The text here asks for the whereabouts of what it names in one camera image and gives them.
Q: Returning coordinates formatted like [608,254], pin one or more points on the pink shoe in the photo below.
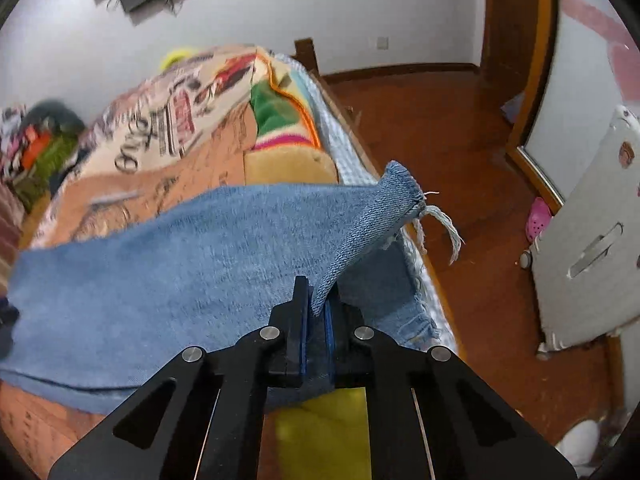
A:
[538,219]

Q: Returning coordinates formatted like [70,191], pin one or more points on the newspaper print bed blanket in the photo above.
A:
[175,137]

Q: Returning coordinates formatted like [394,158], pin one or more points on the brown wooden door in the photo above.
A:
[518,46]

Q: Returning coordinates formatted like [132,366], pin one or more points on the orange box on pile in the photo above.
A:
[35,147]

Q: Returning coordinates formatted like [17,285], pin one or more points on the blue denim jeans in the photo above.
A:
[97,319]

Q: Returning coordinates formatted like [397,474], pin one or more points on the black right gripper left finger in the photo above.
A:
[200,416]

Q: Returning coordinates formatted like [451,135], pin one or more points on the white suitcase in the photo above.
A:
[586,262]

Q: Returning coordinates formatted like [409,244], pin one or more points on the yellow pillow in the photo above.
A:
[178,58]

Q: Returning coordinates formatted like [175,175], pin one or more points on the grey neck pillow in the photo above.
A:
[55,116]

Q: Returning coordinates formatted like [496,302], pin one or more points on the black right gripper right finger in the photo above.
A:
[429,415]

